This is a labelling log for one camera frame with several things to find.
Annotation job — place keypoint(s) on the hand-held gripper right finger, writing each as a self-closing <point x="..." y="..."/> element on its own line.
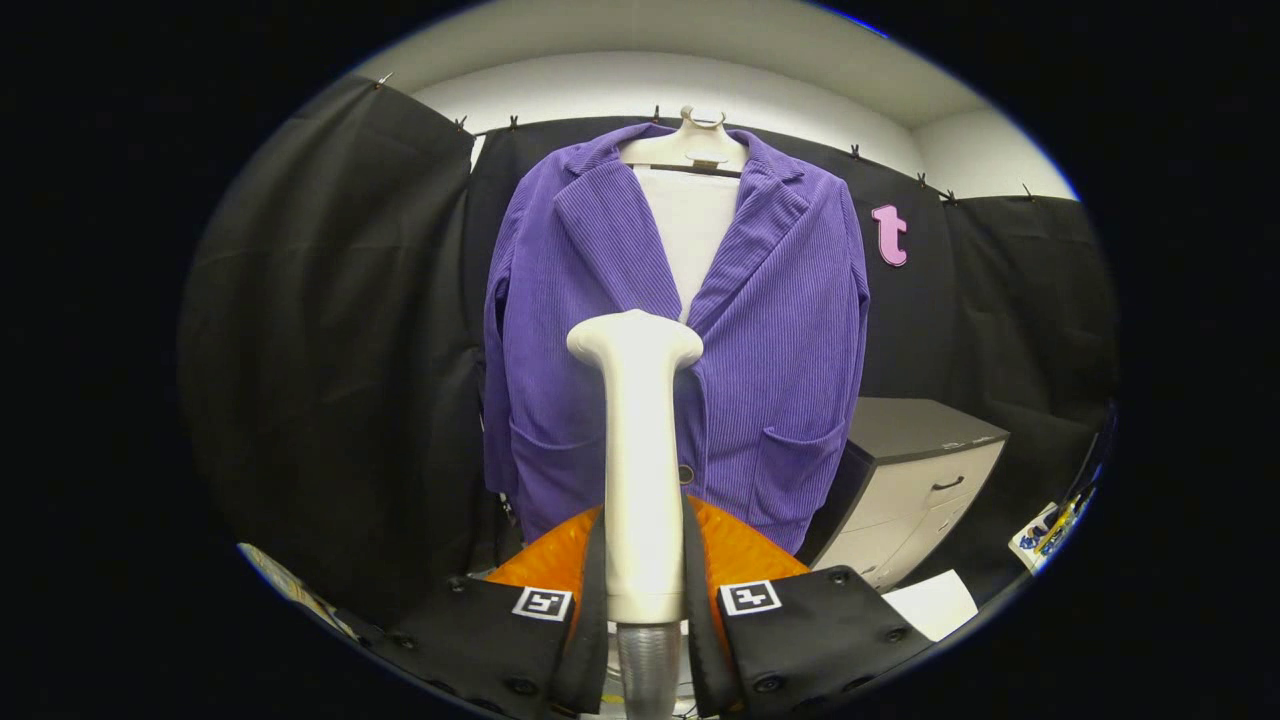
<point x="698" y="610"/>

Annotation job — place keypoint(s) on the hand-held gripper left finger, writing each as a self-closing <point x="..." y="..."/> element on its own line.
<point x="595" y="620"/>

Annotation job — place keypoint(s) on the white garment steamer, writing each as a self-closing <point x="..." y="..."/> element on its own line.
<point x="642" y="480"/>

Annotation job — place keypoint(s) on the white cabinet with grey top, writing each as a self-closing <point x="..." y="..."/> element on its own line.
<point x="920" y="480"/>

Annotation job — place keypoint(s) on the printed board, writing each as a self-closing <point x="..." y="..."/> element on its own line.
<point x="295" y="595"/>

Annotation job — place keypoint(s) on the white side table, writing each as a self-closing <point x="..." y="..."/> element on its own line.
<point x="1040" y="545"/>

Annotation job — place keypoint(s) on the white mannequin torso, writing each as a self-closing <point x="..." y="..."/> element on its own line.
<point x="690" y="240"/>

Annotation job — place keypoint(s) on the black backdrop cloth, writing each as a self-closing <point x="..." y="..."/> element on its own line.
<point x="330" y="350"/>

